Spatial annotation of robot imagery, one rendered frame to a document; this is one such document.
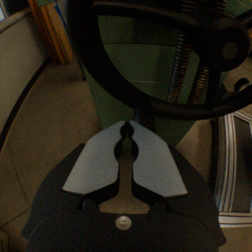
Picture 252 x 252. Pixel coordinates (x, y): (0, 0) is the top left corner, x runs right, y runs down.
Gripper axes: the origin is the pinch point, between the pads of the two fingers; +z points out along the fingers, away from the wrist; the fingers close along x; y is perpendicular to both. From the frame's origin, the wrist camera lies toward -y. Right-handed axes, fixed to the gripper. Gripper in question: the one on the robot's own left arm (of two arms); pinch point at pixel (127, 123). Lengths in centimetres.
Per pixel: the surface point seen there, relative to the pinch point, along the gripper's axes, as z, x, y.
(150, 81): 27.8, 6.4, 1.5
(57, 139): 62, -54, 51
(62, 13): 85, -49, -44
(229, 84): 26.4, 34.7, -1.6
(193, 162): 48, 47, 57
